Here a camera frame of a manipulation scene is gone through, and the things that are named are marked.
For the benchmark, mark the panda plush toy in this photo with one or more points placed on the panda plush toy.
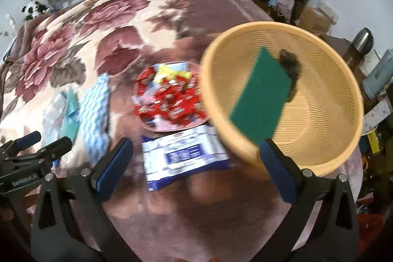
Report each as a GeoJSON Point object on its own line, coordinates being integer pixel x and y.
{"type": "Point", "coordinates": [32, 7]}

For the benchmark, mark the dark wooden side table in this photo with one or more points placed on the dark wooden side table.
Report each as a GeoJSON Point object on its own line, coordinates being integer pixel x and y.
{"type": "Point", "coordinates": [340, 47]}

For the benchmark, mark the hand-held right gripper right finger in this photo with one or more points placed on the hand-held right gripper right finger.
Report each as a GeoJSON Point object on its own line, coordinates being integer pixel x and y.
{"type": "Point", "coordinates": [276, 170]}

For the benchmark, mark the light blue candy packet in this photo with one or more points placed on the light blue candy packet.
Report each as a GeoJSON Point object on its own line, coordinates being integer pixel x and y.
{"type": "Point", "coordinates": [181, 66]}

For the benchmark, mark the floral paper box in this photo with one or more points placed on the floral paper box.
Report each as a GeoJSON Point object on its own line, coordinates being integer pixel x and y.
{"type": "Point", "coordinates": [379, 111]}

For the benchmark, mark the yellow printed box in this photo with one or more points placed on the yellow printed box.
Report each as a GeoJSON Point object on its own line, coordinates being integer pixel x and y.
{"type": "Point", "coordinates": [374, 142]}

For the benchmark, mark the teal face mask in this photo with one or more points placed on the teal face mask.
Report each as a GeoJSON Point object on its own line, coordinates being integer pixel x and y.
{"type": "Point", "coordinates": [71, 114]}

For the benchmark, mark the pile of red candy packets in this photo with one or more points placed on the pile of red candy packets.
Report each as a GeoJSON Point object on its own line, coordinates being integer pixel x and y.
{"type": "Point", "coordinates": [172, 105]}

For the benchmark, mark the steel electric kettle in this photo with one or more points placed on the steel electric kettle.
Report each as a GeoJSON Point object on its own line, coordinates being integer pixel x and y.
{"type": "Point", "coordinates": [362, 41]}

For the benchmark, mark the white gauze packet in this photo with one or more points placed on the white gauze packet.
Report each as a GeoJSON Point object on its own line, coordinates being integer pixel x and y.
{"type": "Point", "coordinates": [53, 117]}

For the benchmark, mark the dark brown scrubber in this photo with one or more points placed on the dark brown scrubber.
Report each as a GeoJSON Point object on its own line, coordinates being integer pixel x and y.
{"type": "Point", "coordinates": [290, 65]}

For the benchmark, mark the floral fleece blanket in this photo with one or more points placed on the floral fleece blanket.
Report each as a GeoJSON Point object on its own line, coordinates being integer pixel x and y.
{"type": "Point", "coordinates": [92, 35]}

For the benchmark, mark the yellow candy packet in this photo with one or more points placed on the yellow candy packet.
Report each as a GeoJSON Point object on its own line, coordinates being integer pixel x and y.
{"type": "Point", "coordinates": [169, 73]}

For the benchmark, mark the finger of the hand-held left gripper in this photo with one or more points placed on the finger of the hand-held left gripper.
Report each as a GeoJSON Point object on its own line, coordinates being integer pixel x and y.
{"type": "Point", "coordinates": [58, 145]}
{"type": "Point", "coordinates": [29, 138]}

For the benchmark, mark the pink plate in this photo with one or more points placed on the pink plate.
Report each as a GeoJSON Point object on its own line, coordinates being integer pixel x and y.
{"type": "Point", "coordinates": [153, 126]}

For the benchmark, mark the white and blue wipes packet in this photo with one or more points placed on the white and blue wipes packet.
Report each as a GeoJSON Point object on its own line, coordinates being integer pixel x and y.
{"type": "Point", "coordinates": [184, 157]}

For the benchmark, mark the stacked cardboard boxes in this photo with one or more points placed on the stacked cardboard boxes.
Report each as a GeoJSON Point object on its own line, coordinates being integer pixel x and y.
{"type": "Point", "coordinates": [313, 19]}

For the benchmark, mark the blue white wavy cloth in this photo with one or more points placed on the blue white wavy cloth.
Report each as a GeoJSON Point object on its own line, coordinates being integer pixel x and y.
{"type": "Point", "coordinates": [95, 114]}

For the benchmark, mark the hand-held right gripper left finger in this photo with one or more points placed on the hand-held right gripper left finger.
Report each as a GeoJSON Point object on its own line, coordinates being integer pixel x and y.
{"type": "Point", "coordinates": [115, 162]}

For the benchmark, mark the beige plastic mesh basket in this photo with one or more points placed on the beige plastic mesh basket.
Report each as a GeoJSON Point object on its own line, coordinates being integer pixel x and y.
{"type": "Point", "coordinates": [322, 127]}

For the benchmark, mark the grey blue thermos flask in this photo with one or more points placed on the grey blue thermos flask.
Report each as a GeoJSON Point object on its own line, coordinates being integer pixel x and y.
{"type": "Point", "coordinates": [380, 74]}

